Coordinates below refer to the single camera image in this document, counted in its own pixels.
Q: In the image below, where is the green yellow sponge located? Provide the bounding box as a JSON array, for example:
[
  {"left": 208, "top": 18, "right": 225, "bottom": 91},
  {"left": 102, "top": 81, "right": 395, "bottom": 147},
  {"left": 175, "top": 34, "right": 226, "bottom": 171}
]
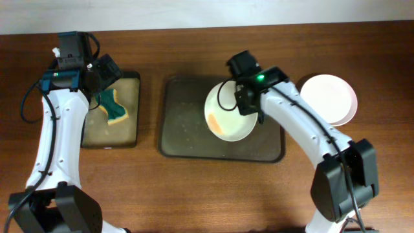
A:
[{"left": 95, "top": 89, "right": 129, "bottom": 126}]

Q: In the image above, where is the white plate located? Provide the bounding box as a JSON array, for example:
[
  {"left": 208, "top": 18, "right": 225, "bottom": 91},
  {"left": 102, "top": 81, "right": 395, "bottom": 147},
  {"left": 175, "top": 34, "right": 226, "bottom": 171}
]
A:
[
  {"left": 204, "top": 81, "right": 258, "bottom": 142},
  {"left": 300, "top": 74, "right": 358, "bottom": 126}
]

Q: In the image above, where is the white plate top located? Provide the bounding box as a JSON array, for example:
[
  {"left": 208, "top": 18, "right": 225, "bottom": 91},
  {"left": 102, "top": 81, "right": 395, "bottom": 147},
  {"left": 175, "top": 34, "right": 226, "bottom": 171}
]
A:
[{"left": 300, "top": 74, "right": 358, "bottom": 126}]

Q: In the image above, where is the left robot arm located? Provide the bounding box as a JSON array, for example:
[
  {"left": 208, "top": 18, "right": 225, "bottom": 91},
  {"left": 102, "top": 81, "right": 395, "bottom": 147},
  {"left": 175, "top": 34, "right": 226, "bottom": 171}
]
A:
[{"left": 3, "top": 31, "right": 128, "bottom": 232}]

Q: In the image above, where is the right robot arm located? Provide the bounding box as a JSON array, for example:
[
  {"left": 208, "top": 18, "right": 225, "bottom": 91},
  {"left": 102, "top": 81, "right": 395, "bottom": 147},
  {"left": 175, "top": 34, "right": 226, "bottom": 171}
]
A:
[{"left": 226, "top": 50, "right": 379, "bottom": 232}]

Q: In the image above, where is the small black water tray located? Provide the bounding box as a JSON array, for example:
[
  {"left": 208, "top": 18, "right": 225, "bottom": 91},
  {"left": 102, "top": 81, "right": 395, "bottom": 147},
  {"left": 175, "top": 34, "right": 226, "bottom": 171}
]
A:
[{"left": 82, "top": 71, "right": 141, "bottom": 149}]

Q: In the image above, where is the large brown serving tray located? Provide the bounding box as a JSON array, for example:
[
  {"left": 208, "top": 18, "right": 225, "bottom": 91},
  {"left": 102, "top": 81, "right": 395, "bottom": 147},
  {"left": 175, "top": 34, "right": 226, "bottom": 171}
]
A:
[{"left": 158, "top": 75, "right": 286, "bottom": 163}]

